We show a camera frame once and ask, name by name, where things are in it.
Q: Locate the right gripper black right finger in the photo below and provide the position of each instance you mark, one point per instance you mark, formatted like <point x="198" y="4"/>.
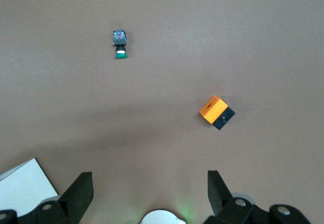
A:
<point x="222" y="208"/>

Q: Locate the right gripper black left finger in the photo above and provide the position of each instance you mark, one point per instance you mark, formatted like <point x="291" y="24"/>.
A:
<point x="73" y="201"/>

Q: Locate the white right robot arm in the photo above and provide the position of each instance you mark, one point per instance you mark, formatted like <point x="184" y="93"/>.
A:
<point x="162" y="219"/>

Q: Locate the white drawer cabinet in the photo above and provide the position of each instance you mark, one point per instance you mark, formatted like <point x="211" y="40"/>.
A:
<point x="22" y="183"/>

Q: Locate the orange and black box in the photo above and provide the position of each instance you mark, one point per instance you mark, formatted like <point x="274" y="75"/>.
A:
<point x="212" y="110"/>

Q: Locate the green push button switch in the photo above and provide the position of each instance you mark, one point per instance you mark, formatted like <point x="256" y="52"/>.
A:
<point x="119" y="40"/>

